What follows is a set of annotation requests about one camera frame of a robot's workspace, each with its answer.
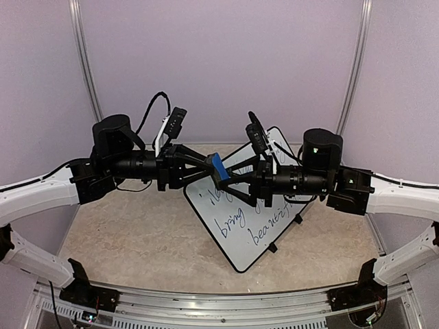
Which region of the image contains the left aluminium frame post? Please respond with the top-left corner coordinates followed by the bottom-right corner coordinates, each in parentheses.
top-left (69, 0), bottom-right (104, 122)

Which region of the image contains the right aluminium frame post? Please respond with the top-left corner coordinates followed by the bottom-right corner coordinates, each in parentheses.
top-left (336, 0), bottom-right (373, 136)

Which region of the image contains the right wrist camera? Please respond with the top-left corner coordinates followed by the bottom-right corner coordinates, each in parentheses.
top-left (246, 111), bottom-right (278, 167)

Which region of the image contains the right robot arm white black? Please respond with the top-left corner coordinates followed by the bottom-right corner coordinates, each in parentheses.
top-left (213, 124), bottom-right (438, 304)

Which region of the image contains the white whiteboard black frame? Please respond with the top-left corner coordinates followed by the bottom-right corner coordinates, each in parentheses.
top-left (184, 125), bottom-right (313, 274)

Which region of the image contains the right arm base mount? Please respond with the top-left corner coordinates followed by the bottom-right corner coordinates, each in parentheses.
top-left (327, 258), bottom-right (388, 311)

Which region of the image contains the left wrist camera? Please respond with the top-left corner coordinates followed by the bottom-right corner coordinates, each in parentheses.
top-left (153, 107), bottom-right (187, 157)

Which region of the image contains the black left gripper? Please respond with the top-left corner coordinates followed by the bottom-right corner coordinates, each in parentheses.
top-left (107, 142), bottom-right (215, 191)

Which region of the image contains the blue whiteboard eraser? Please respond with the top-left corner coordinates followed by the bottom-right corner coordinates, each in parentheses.
top-left (211, 153), bottom-right (230, 180)

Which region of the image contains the aluminium frame post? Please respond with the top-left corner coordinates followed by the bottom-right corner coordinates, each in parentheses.
top-left (336, 0), bottom-right (373, 136)
top-left (69, 0), bottom-right (104, 122)

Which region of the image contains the aluminium front rail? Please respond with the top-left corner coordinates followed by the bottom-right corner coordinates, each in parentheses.
top-left (30, 284), bottom-right (423, 329)

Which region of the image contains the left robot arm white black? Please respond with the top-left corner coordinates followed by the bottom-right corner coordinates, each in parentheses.
top-left (1, 114), bottom-right (214, 305)

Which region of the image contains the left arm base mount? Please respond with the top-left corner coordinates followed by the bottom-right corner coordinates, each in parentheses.
top-left (60, 258), bottom-right (120, 313)

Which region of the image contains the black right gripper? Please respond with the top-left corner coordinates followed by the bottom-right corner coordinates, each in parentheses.
top-left (219, 154), bottom-right (331, 207)

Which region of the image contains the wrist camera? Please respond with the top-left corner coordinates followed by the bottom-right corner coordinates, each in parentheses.
top-left (246, 111), bottom-right (278, 167)
top-left (153, 107), bottom-right (187, 157)

